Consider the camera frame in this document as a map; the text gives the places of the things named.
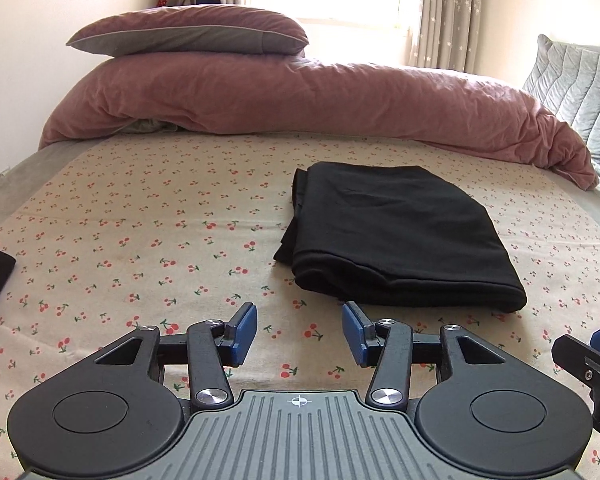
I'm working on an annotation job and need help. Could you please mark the black pants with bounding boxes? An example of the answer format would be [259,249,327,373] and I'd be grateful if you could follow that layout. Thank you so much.
[274,162,527,312]

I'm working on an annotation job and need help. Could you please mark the cherry print cloth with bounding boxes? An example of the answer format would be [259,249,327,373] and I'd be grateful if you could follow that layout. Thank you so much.
[0,133,600,479]

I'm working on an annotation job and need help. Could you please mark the grey quilted headboard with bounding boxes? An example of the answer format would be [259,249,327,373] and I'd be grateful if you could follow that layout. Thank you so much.
[524,35,600,176]

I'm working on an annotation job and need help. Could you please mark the pink duvet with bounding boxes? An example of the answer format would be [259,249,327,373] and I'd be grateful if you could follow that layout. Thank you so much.
[40,52,598,190]

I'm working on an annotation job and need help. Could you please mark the grey patterned curtain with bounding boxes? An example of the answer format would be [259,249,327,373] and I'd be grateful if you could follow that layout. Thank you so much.
[223,0,481,72]

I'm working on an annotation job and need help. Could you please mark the pink grey pillow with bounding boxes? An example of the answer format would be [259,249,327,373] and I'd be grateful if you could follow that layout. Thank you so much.
[67,4,309,58]

